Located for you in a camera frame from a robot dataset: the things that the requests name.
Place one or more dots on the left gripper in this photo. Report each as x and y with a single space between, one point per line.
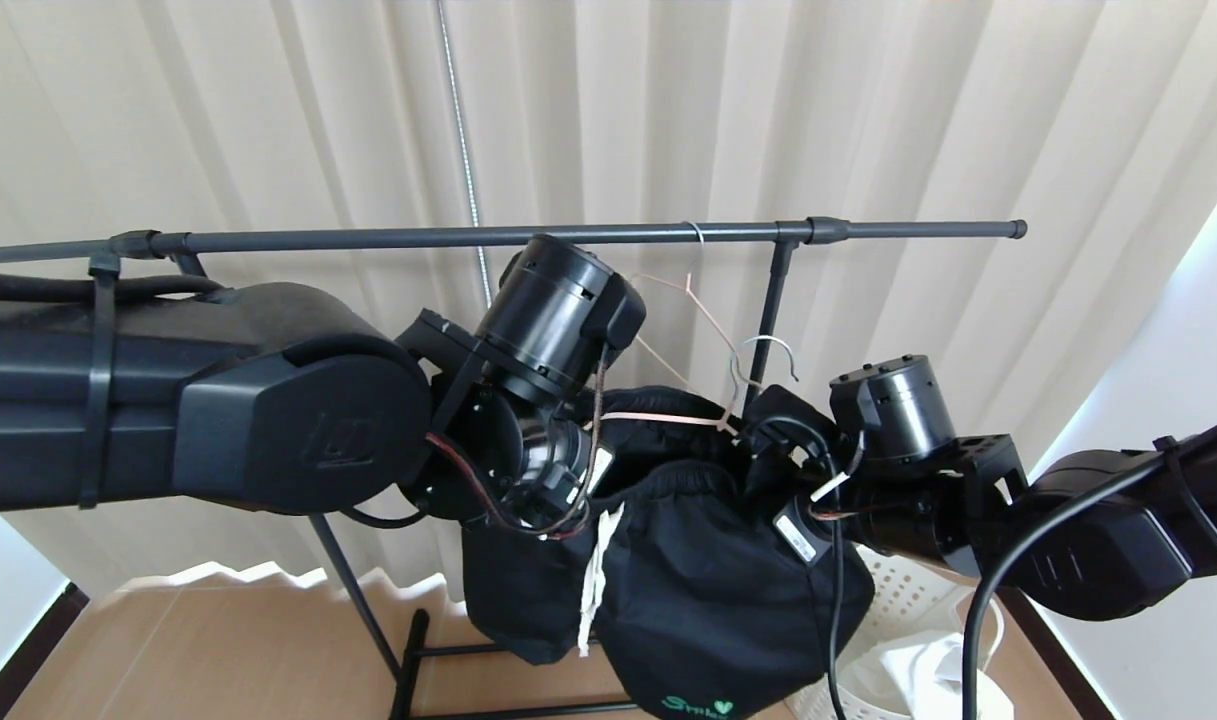
558 470

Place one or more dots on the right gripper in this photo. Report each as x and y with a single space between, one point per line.
808 530

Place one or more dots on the pink clothes hanger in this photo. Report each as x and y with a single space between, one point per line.
713 320
668 419

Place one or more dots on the black shorts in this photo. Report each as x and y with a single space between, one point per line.
708 600

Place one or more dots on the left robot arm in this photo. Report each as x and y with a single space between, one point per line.
268 420

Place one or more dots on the white laundry basket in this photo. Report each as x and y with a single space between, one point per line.
903 595

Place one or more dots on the black clothes rack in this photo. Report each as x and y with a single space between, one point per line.
468 238

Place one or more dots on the white garment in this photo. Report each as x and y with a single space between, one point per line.
918 670

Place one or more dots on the silver curtain wand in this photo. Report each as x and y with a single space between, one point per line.
464 150

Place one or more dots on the beige curtain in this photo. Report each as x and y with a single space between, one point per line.
268 120

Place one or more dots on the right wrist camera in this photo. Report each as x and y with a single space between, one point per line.
778 420

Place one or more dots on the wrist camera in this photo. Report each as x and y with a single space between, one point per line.
778 420
630 320

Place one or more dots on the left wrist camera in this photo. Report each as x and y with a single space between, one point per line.
630 320

